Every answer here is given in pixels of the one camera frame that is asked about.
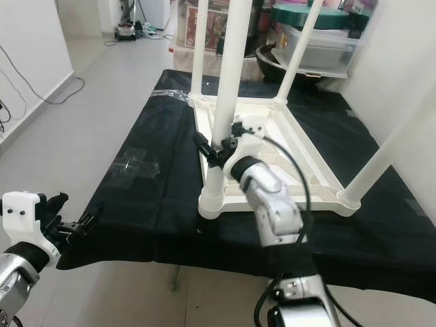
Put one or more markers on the dark printed carton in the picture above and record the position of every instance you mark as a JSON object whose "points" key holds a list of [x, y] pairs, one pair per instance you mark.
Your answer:
{"points": [[360, 8]]}

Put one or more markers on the black plastic table cloth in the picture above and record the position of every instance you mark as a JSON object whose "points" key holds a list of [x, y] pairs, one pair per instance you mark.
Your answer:
{"points": [[163, 225]]}

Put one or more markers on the beige cloth cover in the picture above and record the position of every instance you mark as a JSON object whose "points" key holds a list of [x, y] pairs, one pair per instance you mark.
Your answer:
{"points": [[180, 61]]}

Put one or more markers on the white appliance cabinet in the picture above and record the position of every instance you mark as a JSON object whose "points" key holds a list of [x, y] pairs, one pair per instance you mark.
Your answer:
{"points": [[153, 13]]}

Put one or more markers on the clear tape strip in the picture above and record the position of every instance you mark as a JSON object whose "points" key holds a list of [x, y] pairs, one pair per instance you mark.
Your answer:
{"points": [[174, 95]]}

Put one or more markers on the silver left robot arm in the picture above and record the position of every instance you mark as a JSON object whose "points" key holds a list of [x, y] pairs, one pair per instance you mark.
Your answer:
{"points": [[17, 286]]}

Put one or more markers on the garment steamer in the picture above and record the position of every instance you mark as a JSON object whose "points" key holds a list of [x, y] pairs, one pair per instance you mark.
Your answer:
{"points": [[126, 30]]}

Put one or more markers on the clear tape cross patch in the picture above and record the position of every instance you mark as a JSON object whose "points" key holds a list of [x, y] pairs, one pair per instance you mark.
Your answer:
{"points": [[136, 167]]}

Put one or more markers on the clear plastic storage box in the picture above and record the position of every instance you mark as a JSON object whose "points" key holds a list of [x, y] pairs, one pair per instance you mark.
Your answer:
{"points": [[334, 51]]}

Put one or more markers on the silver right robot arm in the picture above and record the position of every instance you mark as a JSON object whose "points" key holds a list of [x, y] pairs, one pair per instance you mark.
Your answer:
{"points": [[276, 204]]}

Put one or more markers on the clear storage box orange lid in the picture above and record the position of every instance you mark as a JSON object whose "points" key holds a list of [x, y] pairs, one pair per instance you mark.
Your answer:
{"points": [[218, 27]]}

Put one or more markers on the white plastic children table top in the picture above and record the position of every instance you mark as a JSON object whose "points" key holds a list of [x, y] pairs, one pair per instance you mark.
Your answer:
{"points": [[306, 157]]}

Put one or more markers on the metal folding table leg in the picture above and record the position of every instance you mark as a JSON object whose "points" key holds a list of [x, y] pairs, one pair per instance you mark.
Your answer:
{"points": [[175, 279]]}

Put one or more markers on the black shiny bag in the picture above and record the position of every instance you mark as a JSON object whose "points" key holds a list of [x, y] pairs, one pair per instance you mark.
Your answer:
{"points": [[257, 27]]}

